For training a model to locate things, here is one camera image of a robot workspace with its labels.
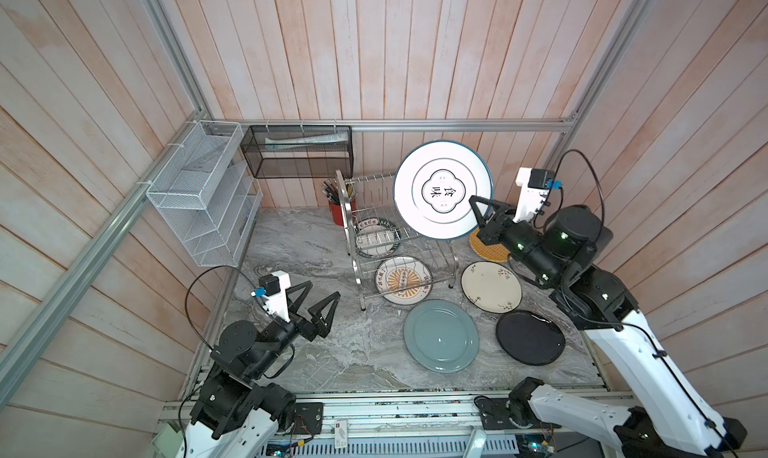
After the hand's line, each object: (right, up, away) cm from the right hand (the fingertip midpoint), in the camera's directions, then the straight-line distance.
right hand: (470, 198), depth 56 cm
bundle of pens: (-39, +13, +75) cm, 86 cm away
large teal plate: (+2, -37, +31) cm, 49 cm away
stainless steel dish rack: (-14, -14, +47) cm, 51 cm away
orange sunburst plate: (-9, -22, +43) cm, 49 cm away
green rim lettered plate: (-19, -8, +48) cm, 52 cm away
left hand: (-29, -20, +6) cm, 36 cm away
